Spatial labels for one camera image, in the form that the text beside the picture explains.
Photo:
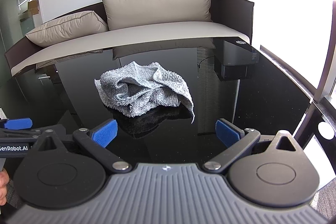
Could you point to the cardboard box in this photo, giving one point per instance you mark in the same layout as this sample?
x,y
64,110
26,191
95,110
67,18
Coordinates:
x,y
33,7

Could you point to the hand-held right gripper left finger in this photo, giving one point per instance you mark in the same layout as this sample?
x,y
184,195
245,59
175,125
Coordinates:
x,y
105,133

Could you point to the grey fluffy towel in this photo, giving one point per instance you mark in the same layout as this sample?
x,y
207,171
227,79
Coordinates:
x,y
147,90

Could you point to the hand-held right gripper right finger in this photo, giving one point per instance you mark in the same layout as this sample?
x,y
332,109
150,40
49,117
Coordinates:
x,y
226,132

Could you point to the round metal table disc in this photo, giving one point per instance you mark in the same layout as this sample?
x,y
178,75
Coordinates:
x,y
239,42

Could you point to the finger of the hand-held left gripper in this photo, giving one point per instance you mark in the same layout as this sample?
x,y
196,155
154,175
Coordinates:
x,y
18,123

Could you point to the person's left hand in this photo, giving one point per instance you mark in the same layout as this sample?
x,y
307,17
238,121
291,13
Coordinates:
x,y
3,187

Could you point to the brown and beige sofa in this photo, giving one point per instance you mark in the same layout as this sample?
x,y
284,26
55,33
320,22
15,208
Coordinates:
x,y
157,32

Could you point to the large beige sofa cushion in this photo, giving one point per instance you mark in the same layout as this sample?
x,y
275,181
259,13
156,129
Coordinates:
x,y
157,6

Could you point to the small beige sofa pillow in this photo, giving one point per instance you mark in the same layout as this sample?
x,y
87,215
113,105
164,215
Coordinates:
x,y
68,28

